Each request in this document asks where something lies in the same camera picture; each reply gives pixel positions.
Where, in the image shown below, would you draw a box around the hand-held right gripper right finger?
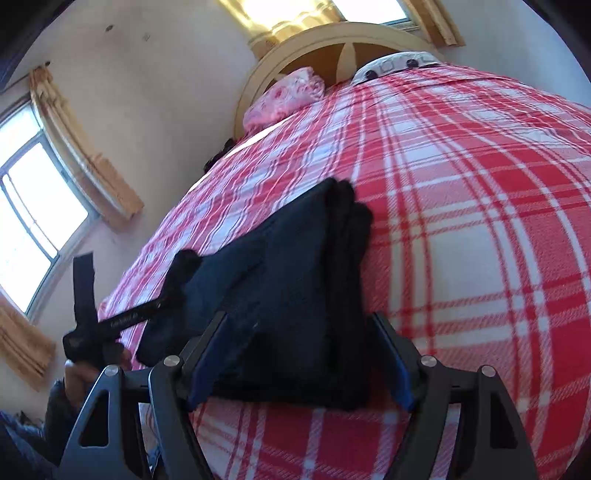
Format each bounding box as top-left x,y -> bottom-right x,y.
372,311 -> 539,480

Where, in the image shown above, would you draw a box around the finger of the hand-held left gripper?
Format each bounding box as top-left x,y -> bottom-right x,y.
73,253 -> 98,335
96,295 -> 171,330

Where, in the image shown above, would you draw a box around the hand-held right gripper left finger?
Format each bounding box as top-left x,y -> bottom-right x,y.
58,310 -> 229,480

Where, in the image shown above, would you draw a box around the black pants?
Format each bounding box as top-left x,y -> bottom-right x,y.
137,178 -> 375,411

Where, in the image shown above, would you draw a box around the person's left forearm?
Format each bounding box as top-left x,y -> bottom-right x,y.
44,378 -> 80,467

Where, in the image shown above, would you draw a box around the person's left hand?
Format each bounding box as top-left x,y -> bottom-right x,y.
64,348 -> 134,407

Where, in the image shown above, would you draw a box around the beige curtain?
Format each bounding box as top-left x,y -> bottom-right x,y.
0,295 -> 56,393
219,0 -> 347,47
406,0 -> 466,48
28,65 -> 145,232

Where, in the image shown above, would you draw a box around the person's blue clothing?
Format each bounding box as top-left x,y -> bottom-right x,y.
0,408 -> 58,480

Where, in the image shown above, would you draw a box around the red plaid bed sheet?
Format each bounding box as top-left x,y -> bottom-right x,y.
97,60 -> 591,480

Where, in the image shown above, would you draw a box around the dark patterned cloth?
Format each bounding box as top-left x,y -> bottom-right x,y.
203,137 -> 241,174

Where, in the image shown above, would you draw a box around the pink floral pillow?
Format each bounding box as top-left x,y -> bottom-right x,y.
243,67 -> 326,132

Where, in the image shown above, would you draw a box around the white patterned pillow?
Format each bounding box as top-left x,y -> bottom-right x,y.
351,52 -> 444,86

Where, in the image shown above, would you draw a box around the cream wooden headboard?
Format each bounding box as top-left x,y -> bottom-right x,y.
233,23 -> 446,139

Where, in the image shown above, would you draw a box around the window behind headboard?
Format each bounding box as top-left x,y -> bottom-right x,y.
332,0 -> 416,28

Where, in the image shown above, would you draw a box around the side wall window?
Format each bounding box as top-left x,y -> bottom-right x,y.
0,99 -> 100,319

